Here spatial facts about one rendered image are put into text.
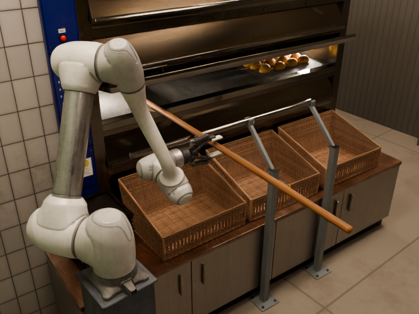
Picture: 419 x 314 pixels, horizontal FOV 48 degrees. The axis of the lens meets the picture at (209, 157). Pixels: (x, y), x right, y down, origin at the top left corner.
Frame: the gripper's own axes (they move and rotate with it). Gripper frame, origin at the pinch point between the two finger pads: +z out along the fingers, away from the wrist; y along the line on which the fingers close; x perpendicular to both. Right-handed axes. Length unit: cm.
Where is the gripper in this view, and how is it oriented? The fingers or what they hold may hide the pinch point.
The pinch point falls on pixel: (216, 145)
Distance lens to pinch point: 220.4
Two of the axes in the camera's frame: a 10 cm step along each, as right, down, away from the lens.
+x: 5.8, 3.9, -7.2
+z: 8.1, -2.7, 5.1
